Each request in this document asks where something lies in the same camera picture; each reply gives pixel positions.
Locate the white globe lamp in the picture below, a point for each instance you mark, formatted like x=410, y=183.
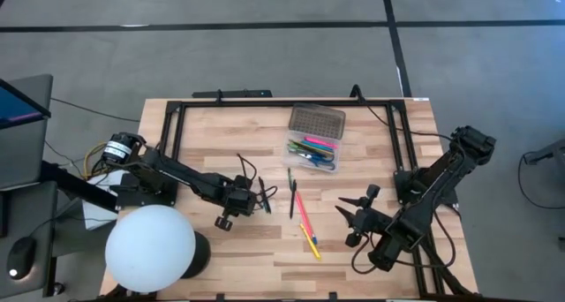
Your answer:
x=150, y=249

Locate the short dark pen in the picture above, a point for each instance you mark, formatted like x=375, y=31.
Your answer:
x=289, y=178

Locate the white box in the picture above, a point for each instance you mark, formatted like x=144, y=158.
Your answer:
x=95, y=218

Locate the black aluminium table frame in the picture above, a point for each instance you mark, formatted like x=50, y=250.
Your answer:
x=282, y=103

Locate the grey side desk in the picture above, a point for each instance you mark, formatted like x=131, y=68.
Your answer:
x=17, y=205

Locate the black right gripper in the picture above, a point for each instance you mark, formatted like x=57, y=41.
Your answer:
x=371, y=220

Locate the white label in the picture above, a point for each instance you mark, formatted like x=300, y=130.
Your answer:
x=420, y=99

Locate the black power strip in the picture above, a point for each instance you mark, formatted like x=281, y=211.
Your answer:
x=238, y=93

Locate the grey metal stand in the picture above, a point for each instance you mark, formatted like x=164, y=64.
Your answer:
x=549, y=152

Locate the black diagonal frame strut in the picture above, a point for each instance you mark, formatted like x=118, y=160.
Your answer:
x=434, y=266

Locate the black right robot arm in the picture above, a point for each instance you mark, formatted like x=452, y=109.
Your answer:
x=424, y=205

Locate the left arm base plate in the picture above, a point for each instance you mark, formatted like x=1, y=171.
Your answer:
x=150, y=198

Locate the long black pen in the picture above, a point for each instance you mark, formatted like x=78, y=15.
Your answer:
x=293, y=200

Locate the black round lamp base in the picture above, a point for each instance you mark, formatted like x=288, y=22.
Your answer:
x=201, y=253

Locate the clear plastic supply box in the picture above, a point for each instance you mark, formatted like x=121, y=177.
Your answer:
x=318, y=121

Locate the thin pink pen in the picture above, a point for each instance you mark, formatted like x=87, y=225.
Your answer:
x=304, y=214

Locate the black support beam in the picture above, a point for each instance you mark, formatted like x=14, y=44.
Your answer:
x=75, y=187

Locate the black table clamp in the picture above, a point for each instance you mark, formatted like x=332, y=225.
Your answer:
x=333, y=297
x=220, y=298

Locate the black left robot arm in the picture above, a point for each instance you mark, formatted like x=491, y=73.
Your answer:
x=185, y=178

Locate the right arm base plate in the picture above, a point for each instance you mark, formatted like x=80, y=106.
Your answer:
x=448, y=200

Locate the black computer mouse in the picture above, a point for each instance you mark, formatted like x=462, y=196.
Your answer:
x=21, y=255

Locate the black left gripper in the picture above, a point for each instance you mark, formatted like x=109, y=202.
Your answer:
x=240, y=198

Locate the grey open laptop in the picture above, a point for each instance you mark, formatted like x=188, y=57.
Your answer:
x=26, y=152

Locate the pink highlighter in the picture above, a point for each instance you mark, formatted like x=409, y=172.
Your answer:
x=321, y=142

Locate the teal marker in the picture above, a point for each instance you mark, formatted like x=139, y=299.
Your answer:
x=318, y=146

